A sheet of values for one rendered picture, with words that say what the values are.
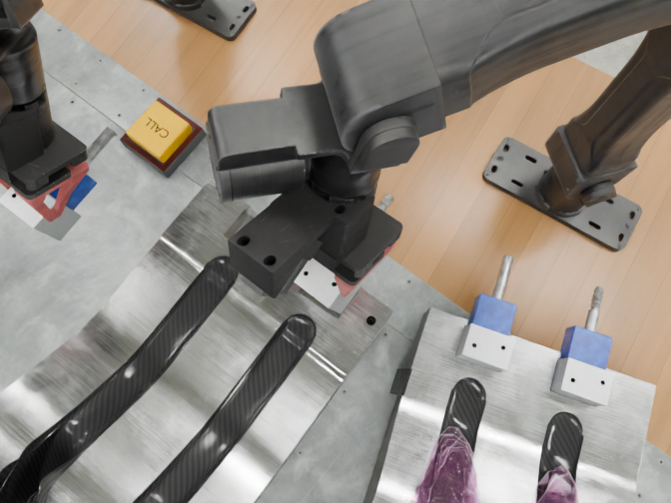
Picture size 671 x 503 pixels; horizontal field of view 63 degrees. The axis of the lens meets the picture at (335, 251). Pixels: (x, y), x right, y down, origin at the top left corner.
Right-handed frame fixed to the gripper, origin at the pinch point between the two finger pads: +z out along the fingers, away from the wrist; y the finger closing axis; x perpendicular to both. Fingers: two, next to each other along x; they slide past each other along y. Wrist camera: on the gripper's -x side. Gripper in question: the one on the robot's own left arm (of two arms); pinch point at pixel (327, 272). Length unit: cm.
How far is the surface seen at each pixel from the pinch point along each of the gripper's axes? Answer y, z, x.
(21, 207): -28.2, 0.0, -14.8
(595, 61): -5, 49, 144
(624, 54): 1, 47, 151
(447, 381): 15.3, 10.6, 3.8
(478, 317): 14.0, 6.5, 10.4
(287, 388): 2.6, 9.9, -8.6
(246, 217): -13.9, 5.1, 2.6
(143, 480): -2.1, 11.2, -23.9
